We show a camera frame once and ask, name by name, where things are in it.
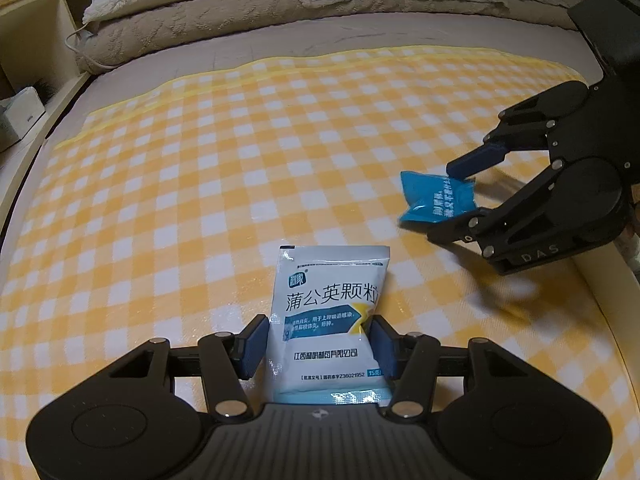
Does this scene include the small blue sachet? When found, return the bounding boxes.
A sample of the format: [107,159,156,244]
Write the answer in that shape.
[399,171,476,223]

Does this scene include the white blue medicine packet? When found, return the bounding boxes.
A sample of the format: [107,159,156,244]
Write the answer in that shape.
[265,246,392,406]

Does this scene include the yellow white checkered blanket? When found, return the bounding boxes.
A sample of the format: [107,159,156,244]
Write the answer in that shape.
[1,46,639,479]

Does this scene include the beige folded mattress pad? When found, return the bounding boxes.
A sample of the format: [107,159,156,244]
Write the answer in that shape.
[69,0,582,74]

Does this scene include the white tissue box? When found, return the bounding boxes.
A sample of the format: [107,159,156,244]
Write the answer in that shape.
[0,87,46,152]

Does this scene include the wooden shelf unit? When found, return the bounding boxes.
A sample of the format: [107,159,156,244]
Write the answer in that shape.
[1,0,92,226]

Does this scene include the white charging cable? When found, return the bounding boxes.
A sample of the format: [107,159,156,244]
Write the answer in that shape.
[63,0,120,73]

